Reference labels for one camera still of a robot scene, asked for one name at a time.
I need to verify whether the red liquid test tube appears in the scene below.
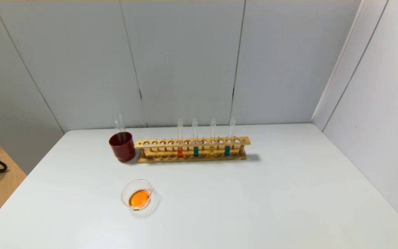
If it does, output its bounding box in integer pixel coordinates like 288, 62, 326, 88
177, 118, 184, 158
118, 113, 127, 140

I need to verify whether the yellow liquid test tube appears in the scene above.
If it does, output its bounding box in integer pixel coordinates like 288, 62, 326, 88
113, 114, 121, 140
209, 118, 217, 156

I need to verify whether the blue-green liquid test tube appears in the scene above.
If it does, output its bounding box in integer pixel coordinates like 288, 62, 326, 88
192, 118, 200, 158
224, 118, 236, 156

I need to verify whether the wooden test tube rack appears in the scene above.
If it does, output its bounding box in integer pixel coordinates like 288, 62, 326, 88
134, 136, 251, 164

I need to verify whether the dark red plastic cup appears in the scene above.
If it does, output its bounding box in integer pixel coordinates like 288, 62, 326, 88
108, 131, 136, 162

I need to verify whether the clear glass beaker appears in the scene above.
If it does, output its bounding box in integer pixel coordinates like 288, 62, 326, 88
121, 179, 159, 215

